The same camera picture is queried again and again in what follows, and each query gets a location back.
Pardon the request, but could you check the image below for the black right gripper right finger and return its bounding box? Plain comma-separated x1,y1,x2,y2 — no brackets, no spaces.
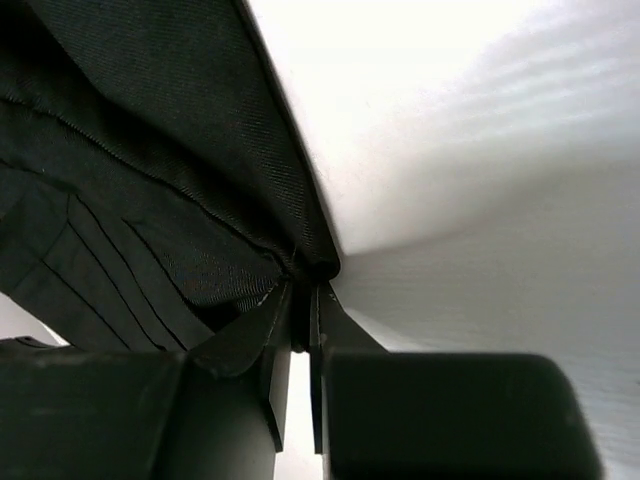
309,285,600,479

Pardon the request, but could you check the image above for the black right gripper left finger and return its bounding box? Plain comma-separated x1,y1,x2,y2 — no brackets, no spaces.
1,283,293,479

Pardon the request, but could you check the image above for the black skirt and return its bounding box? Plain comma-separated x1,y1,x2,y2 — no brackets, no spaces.
1,1,340,351

